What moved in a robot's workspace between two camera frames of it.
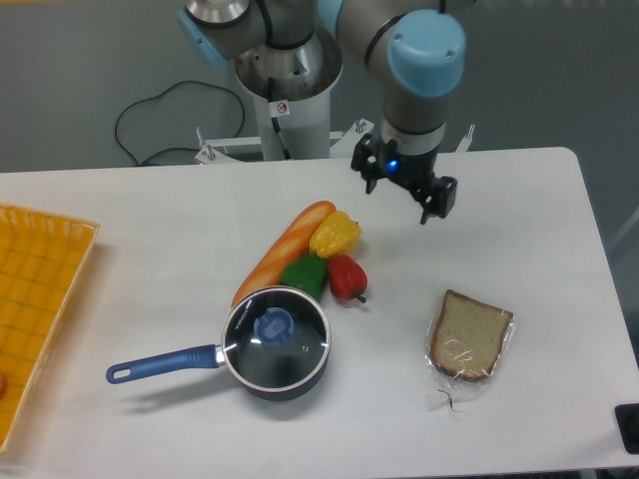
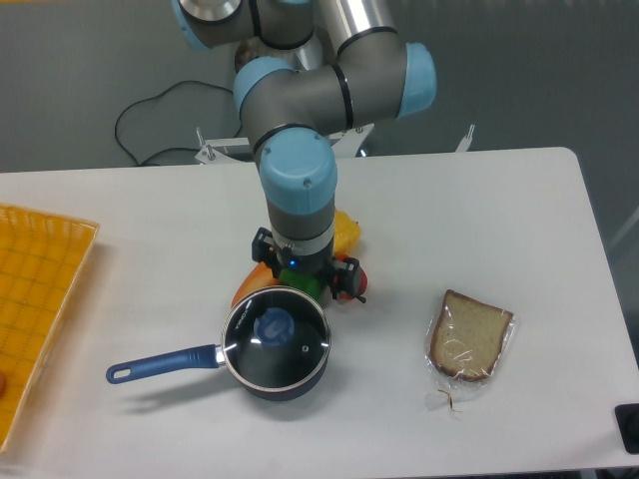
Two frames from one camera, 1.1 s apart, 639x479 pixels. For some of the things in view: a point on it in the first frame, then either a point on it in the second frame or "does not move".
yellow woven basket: x=43 y=257 does not move
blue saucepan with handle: x=277 y=340 does not move
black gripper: x=411 y=170 to x=343 y=271
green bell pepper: x=309 y=271 does not move
